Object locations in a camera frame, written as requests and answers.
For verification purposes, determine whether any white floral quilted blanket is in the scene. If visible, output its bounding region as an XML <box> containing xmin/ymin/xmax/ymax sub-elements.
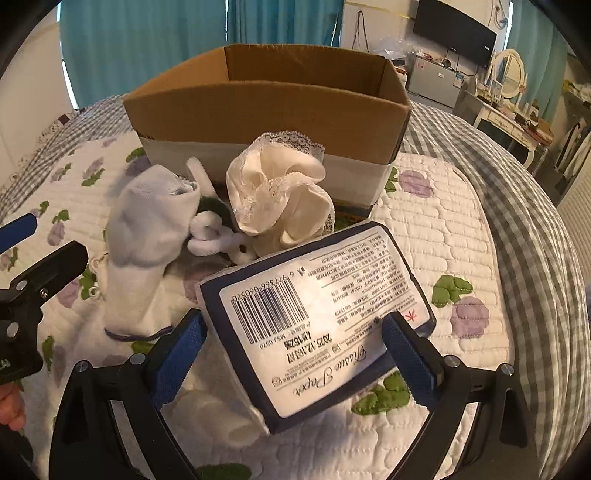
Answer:
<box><xmin>1</xmin><ymin>133</ymin><xmax>512</xmax><ymax>479</ymax></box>

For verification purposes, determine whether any grey checked bed sheet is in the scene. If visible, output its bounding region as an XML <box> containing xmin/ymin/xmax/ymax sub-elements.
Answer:
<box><xmin>1</xmin><ymin>96</ymin><xmax>590</xmax><ymax>479</ymax></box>

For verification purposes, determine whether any grey mini fridge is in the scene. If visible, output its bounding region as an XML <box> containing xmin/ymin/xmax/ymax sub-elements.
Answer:
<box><xmin>407</xmin><ymin>56</ymin><xmax>464</xmax><ymax>108</ymax></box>

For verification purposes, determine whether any navy white tissue pack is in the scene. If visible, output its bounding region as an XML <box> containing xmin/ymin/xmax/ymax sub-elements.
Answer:
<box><xmin>198</xmin><ymin>221</ymin><xmax>437</xmax><ymax>434</ymax></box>

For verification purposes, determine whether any white dressing table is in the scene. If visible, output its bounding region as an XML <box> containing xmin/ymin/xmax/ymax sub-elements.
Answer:
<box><xmin>464</xmin><ymin>93</ymin><xmax>548</xmax><ymax>175</ymax></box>

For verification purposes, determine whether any black wall television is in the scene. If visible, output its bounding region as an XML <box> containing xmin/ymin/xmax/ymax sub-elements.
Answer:
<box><xmin>413</xmin><ymin>0</ymin><xmax>497</xmax><ymax>67</ymax></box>

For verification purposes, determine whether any teal curtain right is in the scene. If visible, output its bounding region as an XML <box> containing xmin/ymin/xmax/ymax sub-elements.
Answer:
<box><xmin>508</xmin><ymin>0</ymin><xmax>567</xmax><ymax>123</ymax></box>

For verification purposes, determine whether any brown cardboard box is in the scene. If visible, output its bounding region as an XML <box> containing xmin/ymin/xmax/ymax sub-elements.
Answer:
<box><xmin>123</xmin><ymin>44</ymin><xmax>412</xmax><ymax>208</ymax></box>

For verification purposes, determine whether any teal curtain middle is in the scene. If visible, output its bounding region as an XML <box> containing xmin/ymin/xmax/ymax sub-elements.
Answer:
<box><xmin>228</xmin><ymin>0</ymin><xmax>345</xmax><ymax>46</ymax></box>

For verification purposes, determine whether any white grey sock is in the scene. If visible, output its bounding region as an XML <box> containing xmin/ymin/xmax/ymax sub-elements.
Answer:
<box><xmin>95</xmin><ymin>165</ymin><xmax>201</xmax><ymax>341</ymax></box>

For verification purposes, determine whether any white fluffy hair tie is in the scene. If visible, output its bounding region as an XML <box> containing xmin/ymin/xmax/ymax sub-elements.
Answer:
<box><xmin>184</xmin><ymin>156</ymin><xmax>260</xmax><ymax>266</ymax></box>

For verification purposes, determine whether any white wardrobe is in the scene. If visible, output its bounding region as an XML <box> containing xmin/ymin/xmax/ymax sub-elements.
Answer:
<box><xmin>551</xmin><ymin>82</ymin><xmax>591</xmax><ymax>241</ymax></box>

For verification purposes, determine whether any person's left hand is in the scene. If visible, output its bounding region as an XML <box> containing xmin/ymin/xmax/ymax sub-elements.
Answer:
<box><xmin>0</xmin><ymin>383</ymin><xmax>26</xmax><ymax>432</ymax></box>

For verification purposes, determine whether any cream lace scrunchie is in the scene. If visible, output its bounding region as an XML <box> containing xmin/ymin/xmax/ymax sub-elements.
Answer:
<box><xmin>225</xmin><ymin>131</ymin><xmax>335</xmax><ymax>257</ymax></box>

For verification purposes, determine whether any teal curtain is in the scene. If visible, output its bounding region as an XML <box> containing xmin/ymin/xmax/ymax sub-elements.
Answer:
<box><xmin>508</xmin><ymin>0</ymin><xmax>567</xmax><ymax>123</ymax></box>
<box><xmin>228</xmin><ymin>0</ymin><xmax>345</xmax><ymax>46</ymax></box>
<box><xmin>60</xmin><ymin>0</ymin><xmax>225</xmax><ymax>107</ymax></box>

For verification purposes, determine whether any white oval vanity mirror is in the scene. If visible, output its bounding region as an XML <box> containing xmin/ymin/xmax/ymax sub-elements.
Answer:
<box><xmin>489</xmin><ymin>49</ymin><xmax>528</xmax><ymax>99</ymax></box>

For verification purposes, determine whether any teal curtain left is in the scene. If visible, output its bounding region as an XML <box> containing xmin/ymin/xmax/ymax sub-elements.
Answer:
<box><xmin>60</xmin><ymin>0</ymin><xmax>225</xmax><ymax>107</ymax></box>

